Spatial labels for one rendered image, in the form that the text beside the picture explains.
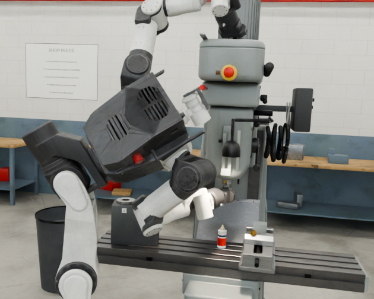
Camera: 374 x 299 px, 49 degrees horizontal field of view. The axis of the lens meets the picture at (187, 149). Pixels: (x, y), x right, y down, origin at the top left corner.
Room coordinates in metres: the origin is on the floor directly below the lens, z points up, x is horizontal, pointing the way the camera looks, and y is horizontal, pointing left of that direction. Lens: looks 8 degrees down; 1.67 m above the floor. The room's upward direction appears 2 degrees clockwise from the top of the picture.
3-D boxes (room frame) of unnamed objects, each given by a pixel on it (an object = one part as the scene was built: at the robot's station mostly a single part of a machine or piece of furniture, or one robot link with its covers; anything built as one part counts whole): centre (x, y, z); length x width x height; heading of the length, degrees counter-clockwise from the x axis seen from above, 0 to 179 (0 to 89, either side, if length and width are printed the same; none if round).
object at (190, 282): (1.82, -0.19, 0.83); 0.50 x 0.35 x 0.12; 171
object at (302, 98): (2.06, -0.57, 1.62); 0.20 x 0.09 x 0.21; 171
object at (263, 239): (1.74, -0.33, 1.06); 0.12 x 0.06 x 0.04; 78
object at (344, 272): (1.82, -0.18, 0.93); 1.24 x 0.23 x 0.08; 81
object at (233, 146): (1.60, -0.17, 1.47); 0.07 x 0.07 x 0.06
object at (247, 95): (1.86, -0.20, 1.68); 0.34 x 0.24 x 0.10; 171
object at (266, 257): (1.76, -0.34, 1.02); 0.35 x 0.15 x 0.11; 168
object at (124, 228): (1.89, 0.23, 1.07); 0.22 x 0.12 x 0.20; 92
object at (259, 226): (1.79, -0.34, 1.08); 0.06 x 0.05 x 0.06; 78
